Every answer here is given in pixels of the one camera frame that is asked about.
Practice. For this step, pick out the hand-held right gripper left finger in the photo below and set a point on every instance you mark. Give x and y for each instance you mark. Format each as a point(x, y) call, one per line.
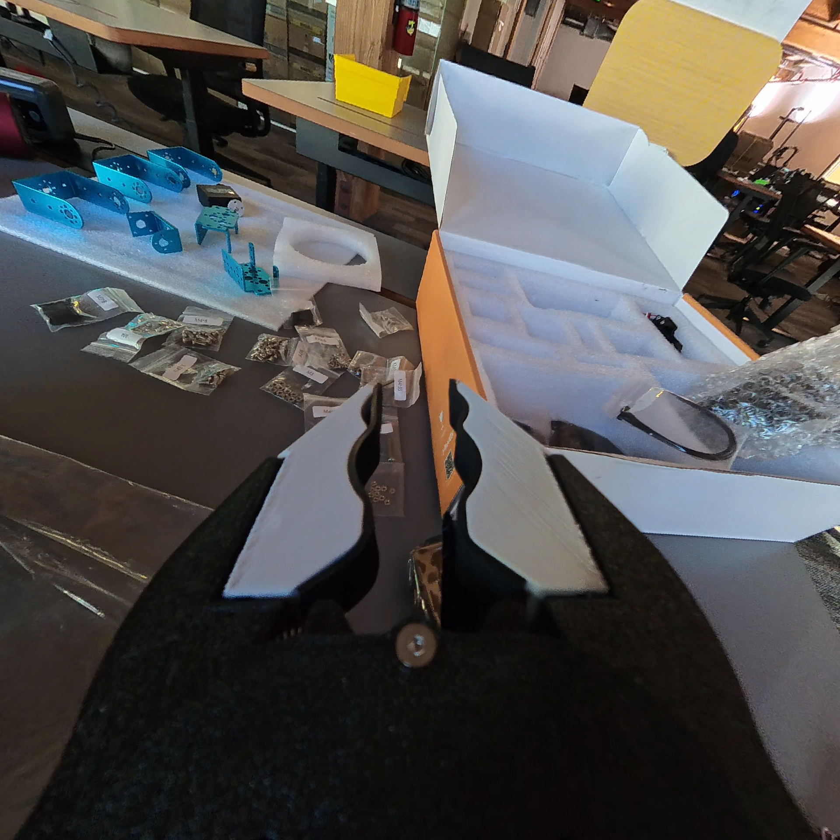
point(295, 518)

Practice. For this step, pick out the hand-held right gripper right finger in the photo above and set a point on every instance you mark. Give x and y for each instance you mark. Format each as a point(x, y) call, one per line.
point(531, 518)

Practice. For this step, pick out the orange and white cardboard box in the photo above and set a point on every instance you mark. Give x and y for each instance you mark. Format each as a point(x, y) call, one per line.
point(446, 341)

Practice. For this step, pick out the grey desk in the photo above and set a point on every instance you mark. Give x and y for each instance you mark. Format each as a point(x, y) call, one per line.
point(131, 420)

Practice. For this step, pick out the wooden-topped desk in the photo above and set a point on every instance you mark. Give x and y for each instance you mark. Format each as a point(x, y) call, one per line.
point(164, 29)
point(289, 95)

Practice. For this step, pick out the white foam insert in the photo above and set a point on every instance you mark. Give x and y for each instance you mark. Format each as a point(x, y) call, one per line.
point(558, 367)

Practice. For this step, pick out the spread of hardware bags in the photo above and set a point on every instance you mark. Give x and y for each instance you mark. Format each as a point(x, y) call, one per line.
point(190, 371)

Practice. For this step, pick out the large clear plastic bag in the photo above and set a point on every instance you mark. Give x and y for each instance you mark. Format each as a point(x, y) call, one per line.
point(65, 525)

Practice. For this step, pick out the white foam cutout piece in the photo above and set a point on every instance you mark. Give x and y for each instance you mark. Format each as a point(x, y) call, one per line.
point(295, 262)

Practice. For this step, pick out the white foam sheet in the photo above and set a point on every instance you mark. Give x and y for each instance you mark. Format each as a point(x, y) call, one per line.
point(197, 269)

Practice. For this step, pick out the bubble wrap pouch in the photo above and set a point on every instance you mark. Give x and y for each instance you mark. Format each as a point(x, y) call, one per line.
point(774, 394)

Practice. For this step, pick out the black office chair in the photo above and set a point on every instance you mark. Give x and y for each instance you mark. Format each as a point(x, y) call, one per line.
point(223, 13)
point(768, 289)
point(499, 65)

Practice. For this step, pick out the blue long metal plate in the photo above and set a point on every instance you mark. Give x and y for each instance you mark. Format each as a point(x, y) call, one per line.
point(124, 172)
point(184, 161)
point(46, 190)

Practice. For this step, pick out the yellow plastic bin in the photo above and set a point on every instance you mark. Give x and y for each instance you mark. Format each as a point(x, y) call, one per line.
point(367, 85)

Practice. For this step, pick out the grey plastic case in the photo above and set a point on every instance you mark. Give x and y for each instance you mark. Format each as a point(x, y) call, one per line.
point(39, 111)

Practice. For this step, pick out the red metal tube case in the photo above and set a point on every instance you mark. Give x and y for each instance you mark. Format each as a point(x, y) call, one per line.
point(10, 131)

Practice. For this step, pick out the wooden support pillar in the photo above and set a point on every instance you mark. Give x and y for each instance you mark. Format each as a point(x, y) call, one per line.
point(358, 26)

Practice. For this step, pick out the red fire extinguisher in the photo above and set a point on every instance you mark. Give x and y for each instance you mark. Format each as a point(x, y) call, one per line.
point(405, 26)

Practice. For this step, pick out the blue U bracket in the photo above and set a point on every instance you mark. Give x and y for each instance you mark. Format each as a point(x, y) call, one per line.
point(246, 275)

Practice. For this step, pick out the blue angled bracket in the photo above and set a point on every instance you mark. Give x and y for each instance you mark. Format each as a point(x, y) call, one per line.
point(216, 220)
point(154, 229)

